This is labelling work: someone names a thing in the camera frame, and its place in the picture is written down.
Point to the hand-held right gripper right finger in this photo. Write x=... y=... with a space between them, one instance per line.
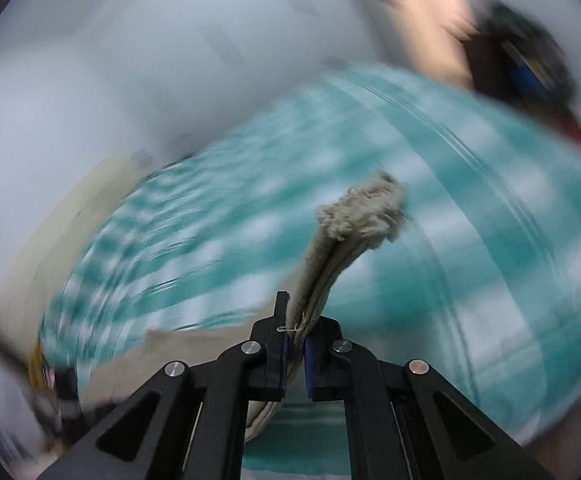
x=310 y=365

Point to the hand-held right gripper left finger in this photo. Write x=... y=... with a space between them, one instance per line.
x=283 y=360

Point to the khaki pants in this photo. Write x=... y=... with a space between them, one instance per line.
x=330 y=255

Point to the bed with green checked sheet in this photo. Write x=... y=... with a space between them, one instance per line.
x=470 y=260

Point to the yellow floral cloth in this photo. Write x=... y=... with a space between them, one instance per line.
x=38 y=365

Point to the cream padded headboard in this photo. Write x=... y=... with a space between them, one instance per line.
x=60 y=240

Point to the white wardrobe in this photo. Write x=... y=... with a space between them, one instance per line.
x=195 y=60

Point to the dark wooden cabinet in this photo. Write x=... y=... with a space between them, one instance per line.
x=485 y=65

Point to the pile of clothes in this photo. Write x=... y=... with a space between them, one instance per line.
x=530 y=40

